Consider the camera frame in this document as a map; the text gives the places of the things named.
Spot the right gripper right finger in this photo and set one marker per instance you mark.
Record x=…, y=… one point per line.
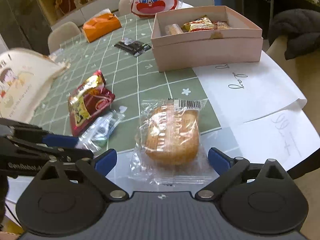
x=230, y=171

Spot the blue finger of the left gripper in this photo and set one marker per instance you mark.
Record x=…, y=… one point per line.
x=63, y=141

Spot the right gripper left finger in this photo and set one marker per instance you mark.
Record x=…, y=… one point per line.
x=95, y=171

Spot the clear barcode wrapper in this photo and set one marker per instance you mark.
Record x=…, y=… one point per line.
x=96, y=136

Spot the dark red snack packet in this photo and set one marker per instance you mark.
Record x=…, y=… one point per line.
x=88, y=101

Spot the round cake clear packet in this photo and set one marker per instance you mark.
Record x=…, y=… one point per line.
x=168, y=147

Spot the black snack stick packet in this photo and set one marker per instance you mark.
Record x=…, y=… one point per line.
x=135, y=48

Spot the panda yellow snack packet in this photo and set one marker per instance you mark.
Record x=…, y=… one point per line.
x=203, y=23

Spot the long biscuit roll packet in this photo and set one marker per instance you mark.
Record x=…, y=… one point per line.
x=173, y=29

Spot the cream cartoon tote bag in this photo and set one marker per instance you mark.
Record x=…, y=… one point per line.
x=26, y=79

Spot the green checkered tablecloth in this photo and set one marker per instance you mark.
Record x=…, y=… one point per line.
x=131, y=79

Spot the beige chair left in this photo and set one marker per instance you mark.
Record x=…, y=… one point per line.
x=62, y=34

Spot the beige chair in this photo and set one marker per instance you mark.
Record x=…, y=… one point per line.
x=124, y=7
x=62, y=34

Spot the beige armchair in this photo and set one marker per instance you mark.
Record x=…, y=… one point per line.
x=303, y=70

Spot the orange tissue box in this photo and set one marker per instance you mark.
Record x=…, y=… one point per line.
x=100, y=24

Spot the pink open gift box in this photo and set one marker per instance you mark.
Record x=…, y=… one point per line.
x=241, y=42

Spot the beige chair right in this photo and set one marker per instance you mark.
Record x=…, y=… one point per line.
x=124, y=7

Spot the black jacket on chair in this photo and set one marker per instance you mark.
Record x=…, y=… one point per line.
x=301, y=27

